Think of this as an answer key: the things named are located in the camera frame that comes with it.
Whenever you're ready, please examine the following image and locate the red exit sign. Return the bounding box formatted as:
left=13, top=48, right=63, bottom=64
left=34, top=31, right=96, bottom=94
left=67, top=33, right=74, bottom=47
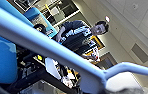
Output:
left=104, top=15, right=111, bottom=23

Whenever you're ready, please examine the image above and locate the white device on cart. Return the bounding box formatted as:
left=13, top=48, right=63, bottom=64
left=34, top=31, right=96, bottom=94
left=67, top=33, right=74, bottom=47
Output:
left=44, top=57, right=63, bottom=81

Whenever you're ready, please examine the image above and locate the grey ceiling vent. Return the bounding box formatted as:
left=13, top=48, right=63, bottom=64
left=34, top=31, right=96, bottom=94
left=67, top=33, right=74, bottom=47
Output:
left=129, top=42, right=148, bottom=64

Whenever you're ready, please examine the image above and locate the black equipment cart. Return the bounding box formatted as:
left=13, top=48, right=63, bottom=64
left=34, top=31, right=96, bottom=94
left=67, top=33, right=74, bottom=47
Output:
left=9, top=46, right=81, bottom=94

